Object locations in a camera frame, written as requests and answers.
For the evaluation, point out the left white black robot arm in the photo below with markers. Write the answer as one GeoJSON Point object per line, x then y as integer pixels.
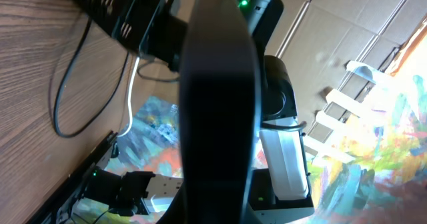
{"type": "Point", "coordinates": [135, 193]}

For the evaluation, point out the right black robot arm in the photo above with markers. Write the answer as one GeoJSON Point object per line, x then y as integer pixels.
{"type": "Point", "coordinates": [279, 188]}

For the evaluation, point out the blue Samsung Galaxy smartphone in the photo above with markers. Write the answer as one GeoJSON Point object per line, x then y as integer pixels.
{"type": "Point", "coordinates": [219, 112]}

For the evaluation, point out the colourful painted floor cloth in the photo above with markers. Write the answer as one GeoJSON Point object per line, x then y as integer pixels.
{"type": "Point", "coordinates": [386, 181]}

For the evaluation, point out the cardboard back board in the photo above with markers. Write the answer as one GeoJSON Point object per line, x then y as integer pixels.
{"type": "Point", "coordinates": [317, 38]}

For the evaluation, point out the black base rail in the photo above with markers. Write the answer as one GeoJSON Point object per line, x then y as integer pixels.
{"type": "Point", "coordinates": [58, 208]}

